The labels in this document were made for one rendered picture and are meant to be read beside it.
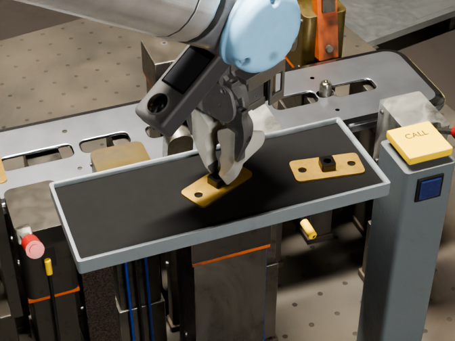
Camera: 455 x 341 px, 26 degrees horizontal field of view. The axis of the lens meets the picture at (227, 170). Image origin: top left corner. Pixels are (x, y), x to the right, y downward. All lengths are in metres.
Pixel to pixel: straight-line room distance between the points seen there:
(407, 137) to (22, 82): 1.13
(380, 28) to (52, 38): 1.52
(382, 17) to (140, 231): 2.58
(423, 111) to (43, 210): 0.56
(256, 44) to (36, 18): 3.03
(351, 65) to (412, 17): 1.96
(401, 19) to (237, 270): 2.47
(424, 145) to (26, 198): 0.50
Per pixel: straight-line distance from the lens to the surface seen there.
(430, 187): 1.23
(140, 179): 1.15
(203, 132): 1.10
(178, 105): 0.99
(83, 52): 2.25
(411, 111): 1.44
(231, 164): 1.09
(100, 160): 1.31
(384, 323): 1.39
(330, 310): 1.63
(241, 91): 1.03
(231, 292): 1.20
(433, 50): 3.62
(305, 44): 1.68
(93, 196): 1.13
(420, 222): 1.27
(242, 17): 0.77
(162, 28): 0.76
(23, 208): 1.25
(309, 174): 1.15
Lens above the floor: 1.89
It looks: 39 degrees down
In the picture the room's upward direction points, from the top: straight up
